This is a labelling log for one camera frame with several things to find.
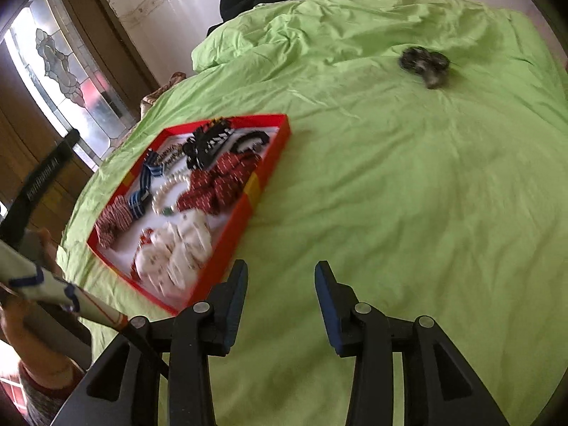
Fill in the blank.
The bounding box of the white patterned scrunchie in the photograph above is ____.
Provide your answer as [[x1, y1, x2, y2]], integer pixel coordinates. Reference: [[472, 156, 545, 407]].
[[133, 209, 213, 297]]

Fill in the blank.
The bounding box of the pearl bracelet green bead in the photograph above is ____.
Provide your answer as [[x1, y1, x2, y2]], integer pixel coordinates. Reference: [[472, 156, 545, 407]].
[[151, 170, 191, 217]]

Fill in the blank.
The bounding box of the red white dotted scrunchie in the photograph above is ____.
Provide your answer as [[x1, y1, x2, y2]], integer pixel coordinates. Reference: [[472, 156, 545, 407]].
[[177, 152, 262, 215]]

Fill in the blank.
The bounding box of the pink plaid scrunchie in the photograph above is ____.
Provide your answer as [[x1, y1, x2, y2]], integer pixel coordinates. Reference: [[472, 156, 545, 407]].
[[94, 195, 134, 248]]

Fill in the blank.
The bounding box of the blue striped ribbon strap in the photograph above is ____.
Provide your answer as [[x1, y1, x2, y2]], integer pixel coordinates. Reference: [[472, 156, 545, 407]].
[[127, 148, 166, 219]]

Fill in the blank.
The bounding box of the black beaded hair clip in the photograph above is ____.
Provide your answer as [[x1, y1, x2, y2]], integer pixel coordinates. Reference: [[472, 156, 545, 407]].
[[182, 118, 233, 170]]

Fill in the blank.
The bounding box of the leopard print scrunchie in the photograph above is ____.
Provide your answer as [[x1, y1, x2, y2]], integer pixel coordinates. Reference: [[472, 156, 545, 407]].
[[157, 143, 185, 167]]

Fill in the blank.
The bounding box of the black scrunchie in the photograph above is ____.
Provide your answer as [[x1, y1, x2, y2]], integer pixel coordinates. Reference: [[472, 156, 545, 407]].
[[230, 130, 271, 154]]

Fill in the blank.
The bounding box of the person's left hand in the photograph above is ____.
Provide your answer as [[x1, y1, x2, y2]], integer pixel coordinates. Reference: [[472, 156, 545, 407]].
[[0, 228, 74, 376]]

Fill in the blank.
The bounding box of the red white cardboard tray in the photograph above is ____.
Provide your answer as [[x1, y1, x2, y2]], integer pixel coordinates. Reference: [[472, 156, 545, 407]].
[[88, 114, 291, 315]]

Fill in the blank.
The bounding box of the green bed sheet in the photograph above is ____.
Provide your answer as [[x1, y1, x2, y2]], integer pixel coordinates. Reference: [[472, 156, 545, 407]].
[[58, 0, 567, 425]]

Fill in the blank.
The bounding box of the brown knitted blanket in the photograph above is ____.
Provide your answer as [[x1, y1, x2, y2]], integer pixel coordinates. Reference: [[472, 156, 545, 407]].
[[140, 71, 187, 118]]

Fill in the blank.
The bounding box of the stained glass window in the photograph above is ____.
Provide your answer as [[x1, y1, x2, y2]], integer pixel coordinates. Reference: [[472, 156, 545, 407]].
[[4, 0, 136, 171]]

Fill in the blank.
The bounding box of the dark grey scrunchie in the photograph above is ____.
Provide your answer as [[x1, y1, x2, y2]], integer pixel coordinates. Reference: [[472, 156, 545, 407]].
[[399, 46, 450, 89]]

